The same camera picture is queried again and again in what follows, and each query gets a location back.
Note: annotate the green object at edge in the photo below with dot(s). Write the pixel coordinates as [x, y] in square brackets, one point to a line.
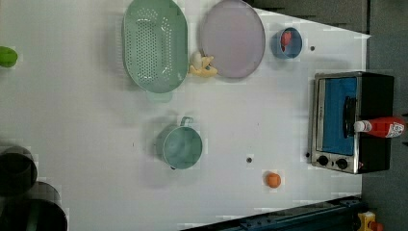
[8, 57]

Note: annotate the red ketchup bottle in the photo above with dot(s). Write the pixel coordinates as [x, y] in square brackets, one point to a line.
[383, 127]

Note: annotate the orange toy fruit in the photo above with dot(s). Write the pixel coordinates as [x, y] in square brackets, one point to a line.
[273, 180]

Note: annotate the red toy strawberry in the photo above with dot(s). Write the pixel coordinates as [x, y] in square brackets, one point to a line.
[285, 39]

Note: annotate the green oval colander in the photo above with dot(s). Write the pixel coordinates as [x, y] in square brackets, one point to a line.
[155, 47]

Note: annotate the blue bowl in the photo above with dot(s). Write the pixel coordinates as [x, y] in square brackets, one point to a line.
[292, 50]

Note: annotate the yellow toy figure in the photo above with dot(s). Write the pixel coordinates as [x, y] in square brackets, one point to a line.
[201, 65]

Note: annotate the black toaster oven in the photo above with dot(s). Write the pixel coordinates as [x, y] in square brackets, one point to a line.
[340, 100]

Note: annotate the blue metal frame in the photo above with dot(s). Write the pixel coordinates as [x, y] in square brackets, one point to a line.
[333, 215]

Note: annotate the teal small pot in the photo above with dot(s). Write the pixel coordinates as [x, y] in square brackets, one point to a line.
[180, 146]

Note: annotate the lilac round plate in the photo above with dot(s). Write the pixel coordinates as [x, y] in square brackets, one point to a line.
[234, 35]

